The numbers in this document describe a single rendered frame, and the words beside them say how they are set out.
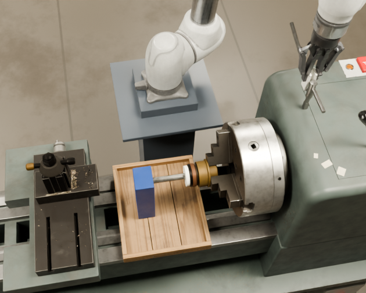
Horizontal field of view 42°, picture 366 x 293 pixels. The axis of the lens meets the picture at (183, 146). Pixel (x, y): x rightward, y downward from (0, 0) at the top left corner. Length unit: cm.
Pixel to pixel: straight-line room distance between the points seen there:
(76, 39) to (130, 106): 144
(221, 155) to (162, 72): 55
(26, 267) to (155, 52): 92
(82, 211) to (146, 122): 59
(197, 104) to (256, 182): 73
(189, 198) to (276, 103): 47
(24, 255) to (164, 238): 46
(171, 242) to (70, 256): 34
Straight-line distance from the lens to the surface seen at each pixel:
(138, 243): 166
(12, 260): 167
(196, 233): 168
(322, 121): 153
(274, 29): 361
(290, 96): 156
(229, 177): 153
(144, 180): 151
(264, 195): 147
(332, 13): 125
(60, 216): 164
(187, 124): 206
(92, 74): 326
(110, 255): 168
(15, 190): 178
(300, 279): 205
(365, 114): 140
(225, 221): 173
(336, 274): 210
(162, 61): 191
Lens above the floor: 244
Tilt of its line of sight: 58 degrees down
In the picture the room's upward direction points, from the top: 4 degrees clockwise
